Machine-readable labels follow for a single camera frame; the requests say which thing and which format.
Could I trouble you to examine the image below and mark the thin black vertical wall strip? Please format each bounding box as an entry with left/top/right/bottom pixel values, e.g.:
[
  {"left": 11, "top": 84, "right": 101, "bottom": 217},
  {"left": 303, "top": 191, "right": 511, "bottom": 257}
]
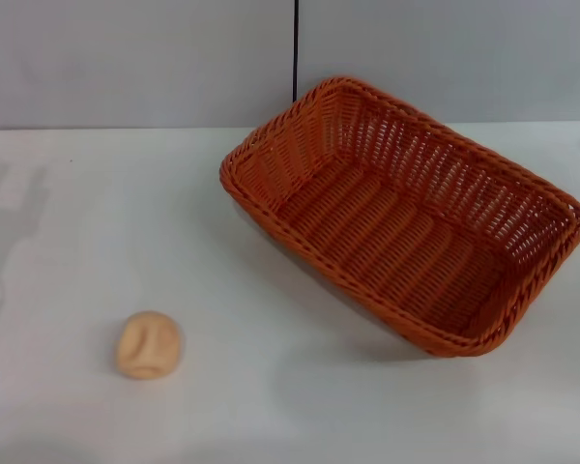
[{"left": 291, "top": 0, "right": 301, "bottom": 101}]

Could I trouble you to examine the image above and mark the orange woven plastic basket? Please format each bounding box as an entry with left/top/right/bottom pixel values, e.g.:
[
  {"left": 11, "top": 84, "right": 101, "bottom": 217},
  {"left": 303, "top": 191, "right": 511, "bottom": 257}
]
[{"left": 218, "top": 74, "right": 580, "bottom": 362}]

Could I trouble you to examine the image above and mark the tan bread roll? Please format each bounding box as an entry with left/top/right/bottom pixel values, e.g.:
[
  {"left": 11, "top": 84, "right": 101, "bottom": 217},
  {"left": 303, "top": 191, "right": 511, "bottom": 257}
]
[{"left": 114, "top": 310, "right": 184, "bottom": 381}]

